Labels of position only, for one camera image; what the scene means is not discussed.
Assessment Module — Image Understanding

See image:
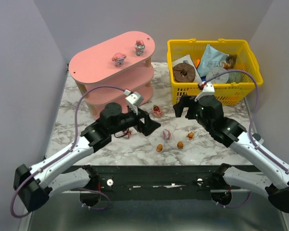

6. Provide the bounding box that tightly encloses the red white bow toy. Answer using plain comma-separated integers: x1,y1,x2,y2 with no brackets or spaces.
123,128,132,139

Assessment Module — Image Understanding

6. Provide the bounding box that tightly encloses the pink white hooded toy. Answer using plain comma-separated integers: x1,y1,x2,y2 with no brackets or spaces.
162,129,171,140

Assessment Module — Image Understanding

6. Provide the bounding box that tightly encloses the pink wide-eared toy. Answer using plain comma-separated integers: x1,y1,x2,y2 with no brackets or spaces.
112,52,127,67

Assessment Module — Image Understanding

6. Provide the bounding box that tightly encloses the pink flower-ring bunny toy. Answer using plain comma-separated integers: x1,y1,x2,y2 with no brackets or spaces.
134,39,145,56

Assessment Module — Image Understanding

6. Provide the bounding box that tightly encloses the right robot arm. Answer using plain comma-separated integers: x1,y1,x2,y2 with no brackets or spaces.
173,95,289,213

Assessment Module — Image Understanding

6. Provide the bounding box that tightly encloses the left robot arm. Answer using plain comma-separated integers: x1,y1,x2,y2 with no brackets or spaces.
13,103,161,212

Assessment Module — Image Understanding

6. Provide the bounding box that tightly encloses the pink three-tier shelf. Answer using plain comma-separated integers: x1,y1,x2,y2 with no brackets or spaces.
68,31,155,119

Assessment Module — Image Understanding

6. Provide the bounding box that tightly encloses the strawberry donut toy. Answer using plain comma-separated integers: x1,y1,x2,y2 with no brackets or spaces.
153,104,164,118

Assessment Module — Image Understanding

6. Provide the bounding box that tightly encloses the orange bear toy left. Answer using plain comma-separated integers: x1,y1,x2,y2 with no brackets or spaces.
156,144,163,152

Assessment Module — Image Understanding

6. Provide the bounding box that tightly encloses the orange bear toy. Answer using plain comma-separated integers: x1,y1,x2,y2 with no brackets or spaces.
187,132,194,140
156,144,163,152
177,141,184,149

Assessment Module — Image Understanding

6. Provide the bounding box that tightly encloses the orange bear toy right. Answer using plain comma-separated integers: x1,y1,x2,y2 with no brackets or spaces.
187,132,194,140

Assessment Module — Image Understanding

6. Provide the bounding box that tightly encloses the brown round cake pack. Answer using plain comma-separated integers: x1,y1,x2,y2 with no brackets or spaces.
172,63,196,83

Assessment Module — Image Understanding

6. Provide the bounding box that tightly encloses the orange bear toy middle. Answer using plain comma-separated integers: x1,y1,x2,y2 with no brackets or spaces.
177,141,184,149

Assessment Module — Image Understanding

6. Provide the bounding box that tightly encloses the grey round cake pack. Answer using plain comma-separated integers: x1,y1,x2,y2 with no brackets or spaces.
205,66,229,84

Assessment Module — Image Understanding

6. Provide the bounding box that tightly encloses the white flat packet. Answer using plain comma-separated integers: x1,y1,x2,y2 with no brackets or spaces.
172,54,195,67

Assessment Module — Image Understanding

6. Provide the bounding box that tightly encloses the light blue snack bag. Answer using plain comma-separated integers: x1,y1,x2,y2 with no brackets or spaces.
197,44,229,77

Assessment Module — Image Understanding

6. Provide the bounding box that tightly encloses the green round cake pack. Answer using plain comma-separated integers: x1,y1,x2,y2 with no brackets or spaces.
227,71,243,83

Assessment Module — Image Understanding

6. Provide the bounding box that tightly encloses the yellow plastic basket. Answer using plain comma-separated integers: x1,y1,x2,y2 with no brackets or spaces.
167,38,263,105

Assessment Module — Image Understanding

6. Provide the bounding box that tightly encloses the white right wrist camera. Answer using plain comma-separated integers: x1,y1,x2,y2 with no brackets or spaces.
195,81,215,102

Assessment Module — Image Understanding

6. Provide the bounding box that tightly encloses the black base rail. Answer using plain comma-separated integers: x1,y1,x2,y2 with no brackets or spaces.
69,165,263,202

